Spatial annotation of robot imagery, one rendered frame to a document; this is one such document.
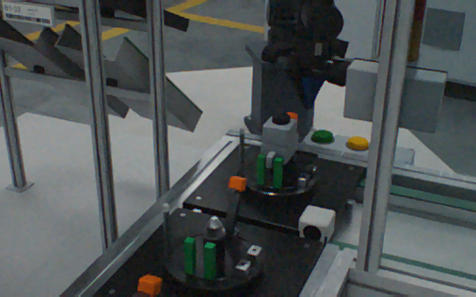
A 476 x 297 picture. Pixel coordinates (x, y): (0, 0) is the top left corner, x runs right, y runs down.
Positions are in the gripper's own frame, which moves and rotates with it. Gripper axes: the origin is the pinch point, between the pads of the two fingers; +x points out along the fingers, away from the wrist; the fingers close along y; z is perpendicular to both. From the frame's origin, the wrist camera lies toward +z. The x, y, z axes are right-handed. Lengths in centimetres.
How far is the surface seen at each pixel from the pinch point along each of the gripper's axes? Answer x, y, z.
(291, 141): 3.3, -6.8, -12.4
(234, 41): 109, 271, 251
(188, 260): 7.9, -14.6, -41.2
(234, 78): 23, 57, 38
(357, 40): 83, 163, 253
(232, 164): 12.0, 5.5, -13.4
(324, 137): 11.9, 1.1, 6.9
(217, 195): 12.0, -0.2, -22.4
